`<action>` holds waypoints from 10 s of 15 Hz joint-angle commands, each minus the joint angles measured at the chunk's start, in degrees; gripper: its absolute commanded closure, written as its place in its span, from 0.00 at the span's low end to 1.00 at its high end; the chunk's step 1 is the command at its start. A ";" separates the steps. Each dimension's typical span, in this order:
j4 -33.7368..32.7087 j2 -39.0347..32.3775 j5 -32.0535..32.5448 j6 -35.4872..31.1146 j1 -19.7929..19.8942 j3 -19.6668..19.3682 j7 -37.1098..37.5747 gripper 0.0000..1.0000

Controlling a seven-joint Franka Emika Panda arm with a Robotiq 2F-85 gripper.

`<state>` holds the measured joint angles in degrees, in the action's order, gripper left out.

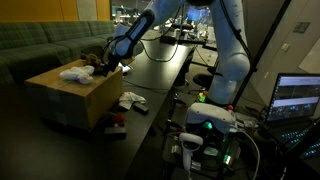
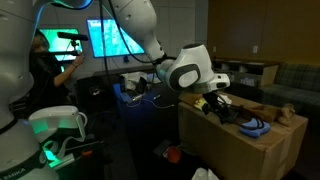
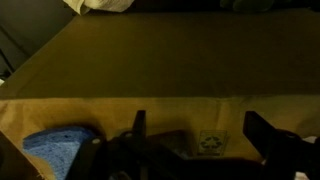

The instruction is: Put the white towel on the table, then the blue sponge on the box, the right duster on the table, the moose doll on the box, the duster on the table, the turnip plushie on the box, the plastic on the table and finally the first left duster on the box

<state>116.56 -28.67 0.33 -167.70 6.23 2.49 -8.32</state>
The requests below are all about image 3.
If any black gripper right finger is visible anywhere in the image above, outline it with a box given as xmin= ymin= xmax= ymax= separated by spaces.
xmin=242 ymin=110 xmax=279 ymax=158

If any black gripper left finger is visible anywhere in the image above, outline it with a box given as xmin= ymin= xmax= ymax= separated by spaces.
xmin=132 ymin=109 xmax=147 ymax=141

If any blue cloth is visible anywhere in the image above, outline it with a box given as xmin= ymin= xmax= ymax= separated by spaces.
xmin=22 ymin=124 xmax=98 ymax=180

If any white towel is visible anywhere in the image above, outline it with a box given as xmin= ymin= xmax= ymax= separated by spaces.
xmin=62 ymin=0 xmax=135 ymax=16

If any large cardboard box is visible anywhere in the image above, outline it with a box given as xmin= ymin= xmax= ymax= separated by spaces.
xmin=0 ymin=8 xmax=320 ymax=180

